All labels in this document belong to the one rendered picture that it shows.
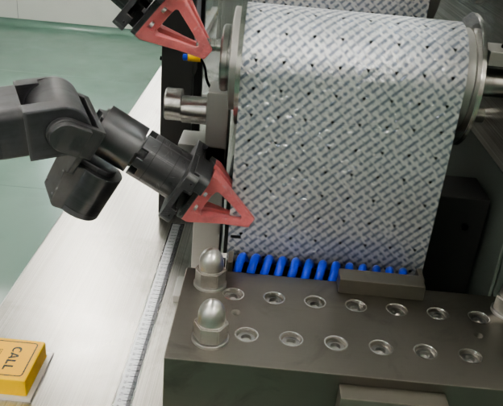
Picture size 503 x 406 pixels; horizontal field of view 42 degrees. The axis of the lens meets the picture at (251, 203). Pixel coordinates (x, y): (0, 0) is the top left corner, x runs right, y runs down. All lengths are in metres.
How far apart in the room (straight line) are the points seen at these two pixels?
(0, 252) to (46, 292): 1.89
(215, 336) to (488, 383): 0.26
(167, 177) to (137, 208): 0.45
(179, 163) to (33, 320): 0.31
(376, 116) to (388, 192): 0.09
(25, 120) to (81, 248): 0.41
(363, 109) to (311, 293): 0.21
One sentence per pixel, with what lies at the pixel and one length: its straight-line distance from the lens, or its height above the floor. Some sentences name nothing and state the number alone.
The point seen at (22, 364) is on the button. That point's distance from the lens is 0.80.
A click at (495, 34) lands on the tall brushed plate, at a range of 0.95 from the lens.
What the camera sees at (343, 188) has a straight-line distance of 0.75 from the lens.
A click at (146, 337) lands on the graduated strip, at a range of 0.86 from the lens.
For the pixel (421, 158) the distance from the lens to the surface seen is 0.74.
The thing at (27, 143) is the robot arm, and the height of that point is 1.18.
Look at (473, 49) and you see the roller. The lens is 0.74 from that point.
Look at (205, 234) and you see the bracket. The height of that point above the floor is 1.01.
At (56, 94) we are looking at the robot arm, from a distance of 0.69.
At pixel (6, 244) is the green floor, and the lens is 2.89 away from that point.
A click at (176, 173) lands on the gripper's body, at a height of 1.14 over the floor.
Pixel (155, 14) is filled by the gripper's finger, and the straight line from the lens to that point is 0.71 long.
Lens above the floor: 1.43
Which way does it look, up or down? 26 degrees down
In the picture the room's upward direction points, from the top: 5 degrees clockwise
